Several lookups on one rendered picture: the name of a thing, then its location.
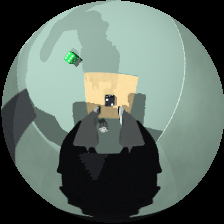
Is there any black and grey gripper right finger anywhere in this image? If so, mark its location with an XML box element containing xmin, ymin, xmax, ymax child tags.
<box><xmin>118</xmin><ymin>106</ymin><xmax>162</xmax><ymax>174</ymax></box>

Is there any white die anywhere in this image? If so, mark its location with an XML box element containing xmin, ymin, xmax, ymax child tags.
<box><xmin>99</xmin><ymin>122</ymin><xmax>108</xmax><ymax>132</ymax></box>

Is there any green die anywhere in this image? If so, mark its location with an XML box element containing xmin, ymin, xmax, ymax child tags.
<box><xmin>64</xmin><ymin>51</ymin><xmax>79</xmax><ymax>64</ymax></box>

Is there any black die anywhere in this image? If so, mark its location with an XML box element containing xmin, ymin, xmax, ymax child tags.
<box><xmin>105</xmin><ymin>95</ymin><xmax>115</xmax><ymax>106</ymax></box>

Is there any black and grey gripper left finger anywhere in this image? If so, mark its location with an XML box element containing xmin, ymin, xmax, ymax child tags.
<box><xmin>57</xmin><ymin>106</ymin><xmax>101</xmax><ymax>174</ymax></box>

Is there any tan flat mat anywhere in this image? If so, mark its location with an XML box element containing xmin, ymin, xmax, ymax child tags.
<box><xmin>84</xmin><ymin>73</ymin><xmax>138</xmax><ymax>119</ymax></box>

